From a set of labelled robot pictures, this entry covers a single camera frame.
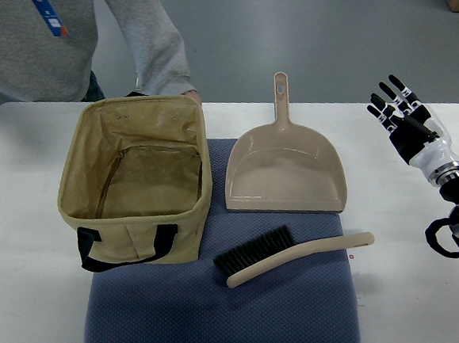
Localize person in grey sweater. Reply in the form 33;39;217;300
0;0;193;105

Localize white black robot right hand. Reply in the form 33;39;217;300
367;74;459;187

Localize pink plastic dustpan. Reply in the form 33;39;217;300
224;72;348;213

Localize yellow fabric bag black handles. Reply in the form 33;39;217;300
57;95;212;272

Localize person's bare left hand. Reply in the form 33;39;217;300
183;90;201;104

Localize blue seat cushion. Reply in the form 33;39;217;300
84;139;361;343

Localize pink hand broom black bristles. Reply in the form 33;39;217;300
213;225;375;288

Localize blue id badge lanyard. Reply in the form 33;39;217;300
6;0;72;39

